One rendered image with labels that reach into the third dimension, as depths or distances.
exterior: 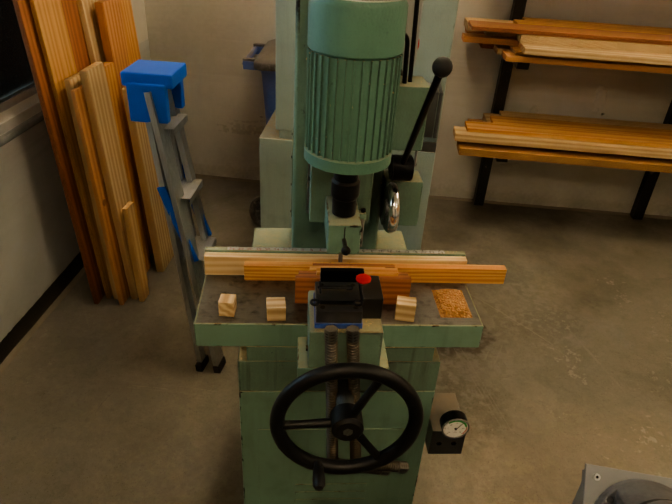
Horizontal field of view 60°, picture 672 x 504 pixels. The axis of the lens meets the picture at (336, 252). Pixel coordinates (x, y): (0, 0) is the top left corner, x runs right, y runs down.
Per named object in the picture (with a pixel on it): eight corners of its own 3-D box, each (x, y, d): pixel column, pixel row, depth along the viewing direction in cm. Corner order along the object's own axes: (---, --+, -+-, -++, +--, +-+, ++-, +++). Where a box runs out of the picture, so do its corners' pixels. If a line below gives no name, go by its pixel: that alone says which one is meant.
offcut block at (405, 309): (394, 320, 121) (396, 304, 119) (395, 310, 124) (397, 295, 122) (413, 322, 121) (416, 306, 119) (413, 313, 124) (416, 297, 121)
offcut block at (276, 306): (284, 309, 122) (285, 296, 121) (285, 320, 119) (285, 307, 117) (266, 310, 122) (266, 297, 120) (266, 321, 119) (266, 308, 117)
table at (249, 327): (186, 379, 112) (183, 355, 109) (207, 287, 138) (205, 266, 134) (492, 379, 116) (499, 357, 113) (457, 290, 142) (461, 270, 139)
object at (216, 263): (205, 274, 131) (203, 256, 129) (206, 270, 133) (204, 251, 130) (464, 278, 136) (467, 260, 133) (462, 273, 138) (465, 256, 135)
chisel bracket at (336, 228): (326, 259, 124) (328, 225, 119) (323, 227, 136) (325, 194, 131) (360, 260, 124) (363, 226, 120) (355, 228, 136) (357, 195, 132)
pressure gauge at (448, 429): (438, 444, 131) (444, 419, 126) (435, 431, 134) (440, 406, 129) (465, 444, 131) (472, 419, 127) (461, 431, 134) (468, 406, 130)
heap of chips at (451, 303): (440, 317, 123) (441, 310, 122) (431, 290, 131) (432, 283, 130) (472, 318, 123) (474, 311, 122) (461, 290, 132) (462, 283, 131)
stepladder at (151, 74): (185, 373, 231) (111, 75, 170) (203, 333, 253) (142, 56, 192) (225, 373, 230) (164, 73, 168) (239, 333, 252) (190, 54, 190)
